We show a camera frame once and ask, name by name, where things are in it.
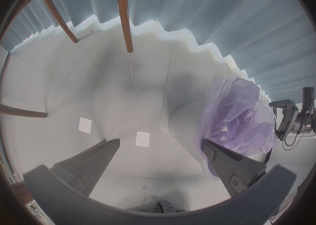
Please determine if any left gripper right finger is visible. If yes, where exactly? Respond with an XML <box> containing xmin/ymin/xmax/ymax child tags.
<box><xmin>202</xmin><ymin>139</ymin><xmax>267</xmax><ymax>198</ymax></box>

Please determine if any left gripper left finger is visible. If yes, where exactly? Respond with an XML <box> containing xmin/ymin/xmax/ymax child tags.
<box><xmin>51</xmin><ymin>138</ymin><xmax>121</xmax><ymax>198</ymax></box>

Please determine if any white trash bin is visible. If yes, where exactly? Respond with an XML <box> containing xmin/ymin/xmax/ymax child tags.
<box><xmin>160</xmin><ymin>102</ymin><xmax>272</xmax><ymax>182</ymax></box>

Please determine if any purple plastic bag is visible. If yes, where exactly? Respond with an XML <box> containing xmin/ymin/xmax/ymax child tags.
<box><xmin>193</xmin><ymin>76</ymin><xmax>278</xmax><ymax>181</ymax></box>

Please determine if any white cushioned wooden chair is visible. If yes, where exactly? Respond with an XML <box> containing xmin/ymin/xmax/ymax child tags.
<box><xmin>0</xmin><ymin>0</ymin><xmax>134</xmax><ymax>206</ymax></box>

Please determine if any pale blue curtain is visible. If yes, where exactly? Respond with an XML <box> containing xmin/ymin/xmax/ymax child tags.
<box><xmin>7</xmin><ymin>0</ymin><xmax>316</xmax><ymax>101</ymax></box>

